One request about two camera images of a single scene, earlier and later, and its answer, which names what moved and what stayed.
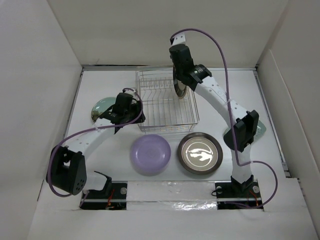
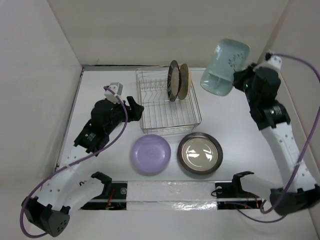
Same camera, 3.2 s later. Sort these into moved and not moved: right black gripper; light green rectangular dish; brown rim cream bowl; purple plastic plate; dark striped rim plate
Moved: right black gripper; dark striped rim plate; light green rectangular dish
Not moved: purple plastic plate; brown rim cream bowl
